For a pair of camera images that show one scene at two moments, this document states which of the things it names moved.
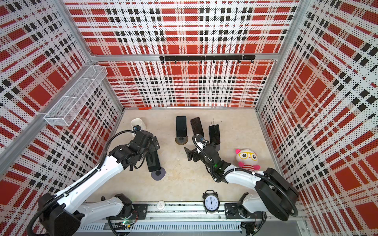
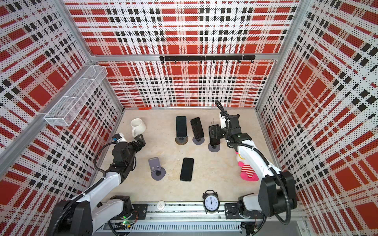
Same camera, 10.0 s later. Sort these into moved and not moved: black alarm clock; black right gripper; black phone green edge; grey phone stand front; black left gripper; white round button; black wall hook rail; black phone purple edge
Moved: black right gripper; black left gripper
Not moved: black phone green edge; black phone purple edge; black wall hook rail; black alarm clock; white round button; grey phone stand front
